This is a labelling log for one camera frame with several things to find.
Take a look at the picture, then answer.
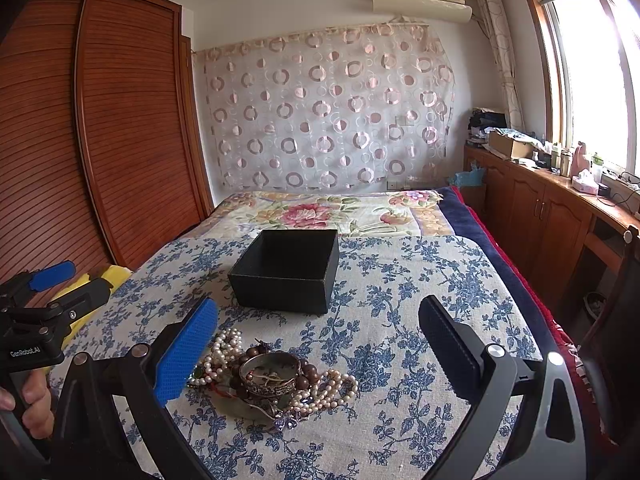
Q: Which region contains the white pearl necklace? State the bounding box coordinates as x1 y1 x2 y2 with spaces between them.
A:
186 327 245 387

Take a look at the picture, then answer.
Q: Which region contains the silver engraved bangle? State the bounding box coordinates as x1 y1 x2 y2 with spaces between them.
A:
239 351 300 398

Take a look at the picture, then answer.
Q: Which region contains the pearl bracelet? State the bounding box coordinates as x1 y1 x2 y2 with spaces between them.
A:
286 367 360 417

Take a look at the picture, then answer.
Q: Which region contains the pale green jade bangle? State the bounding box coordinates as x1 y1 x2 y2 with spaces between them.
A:
205 387 294 424

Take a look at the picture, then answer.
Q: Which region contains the black open jewelry box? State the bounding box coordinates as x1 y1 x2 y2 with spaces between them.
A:
229 230 340 315

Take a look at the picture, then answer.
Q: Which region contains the person's left hand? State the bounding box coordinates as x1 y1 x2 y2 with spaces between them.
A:
22 368 54 440

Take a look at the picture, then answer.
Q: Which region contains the dark wooden chair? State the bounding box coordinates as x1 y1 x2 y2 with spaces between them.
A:
579 226 639 479

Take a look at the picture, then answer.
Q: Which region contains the dark blue red blanket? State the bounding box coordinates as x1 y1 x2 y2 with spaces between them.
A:
435 186 617 462

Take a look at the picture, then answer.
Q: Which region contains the brown wooden wardrobe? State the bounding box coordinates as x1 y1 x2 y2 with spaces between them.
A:
1 0 214 278

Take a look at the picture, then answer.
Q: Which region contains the wooden side cabinet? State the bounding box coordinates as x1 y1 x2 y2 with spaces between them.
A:
464 146 639 325

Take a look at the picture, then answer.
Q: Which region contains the blue floral bed cloth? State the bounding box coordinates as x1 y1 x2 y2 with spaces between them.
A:
67 235 542 479

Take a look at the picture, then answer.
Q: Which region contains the pink floral bedspread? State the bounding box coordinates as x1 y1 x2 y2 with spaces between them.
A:
189 191 454 238

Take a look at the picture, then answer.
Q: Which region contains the pink tissue box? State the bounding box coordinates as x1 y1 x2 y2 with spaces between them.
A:
572 169 599 196

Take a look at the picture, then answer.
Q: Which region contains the blue cloth on cabinet side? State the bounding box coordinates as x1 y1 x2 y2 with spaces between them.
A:
448 167 486 188

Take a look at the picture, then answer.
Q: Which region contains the cardboard box on cabinet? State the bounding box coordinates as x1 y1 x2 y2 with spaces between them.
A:
488 129 534 159

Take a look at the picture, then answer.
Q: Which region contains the pink circle sheer curtain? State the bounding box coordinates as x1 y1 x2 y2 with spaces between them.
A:
198 22 454 193

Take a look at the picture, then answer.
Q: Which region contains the window curtain beige patterned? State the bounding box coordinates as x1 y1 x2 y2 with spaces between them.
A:
476 0 524 131

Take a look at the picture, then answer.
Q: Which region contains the window with wooden frame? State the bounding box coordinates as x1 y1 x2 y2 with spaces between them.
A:
526 0 639 174

